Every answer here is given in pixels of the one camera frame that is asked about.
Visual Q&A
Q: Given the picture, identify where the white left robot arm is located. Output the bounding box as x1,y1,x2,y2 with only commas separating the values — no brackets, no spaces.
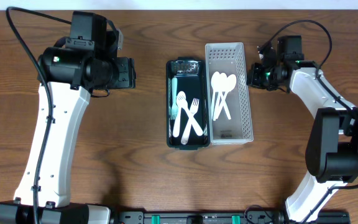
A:
0,11,136,223

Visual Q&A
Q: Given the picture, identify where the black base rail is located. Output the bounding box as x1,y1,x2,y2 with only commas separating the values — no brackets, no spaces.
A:
110,210,351,224

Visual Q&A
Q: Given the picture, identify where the clear perforated plastic basket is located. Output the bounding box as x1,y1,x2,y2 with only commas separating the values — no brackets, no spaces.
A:
205,42,254,145

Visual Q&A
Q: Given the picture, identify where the white plastic fork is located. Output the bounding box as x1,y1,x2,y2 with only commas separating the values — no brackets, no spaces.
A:
181,98,203,145
177,91,203,138

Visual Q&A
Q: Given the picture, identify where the mint green plastic fork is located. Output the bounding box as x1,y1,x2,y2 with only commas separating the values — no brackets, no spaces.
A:
171,77,178,120

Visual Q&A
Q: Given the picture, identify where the white plastic spoon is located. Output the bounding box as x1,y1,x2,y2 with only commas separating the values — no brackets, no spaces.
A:
215,73,232,119
173,91,186,138
213,73,237,120

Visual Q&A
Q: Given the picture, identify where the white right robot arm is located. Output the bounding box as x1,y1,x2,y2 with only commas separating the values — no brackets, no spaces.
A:
247,35,358,223

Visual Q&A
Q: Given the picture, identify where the dark green plastic basket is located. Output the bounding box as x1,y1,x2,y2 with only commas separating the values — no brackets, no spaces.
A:
166,57,210,150

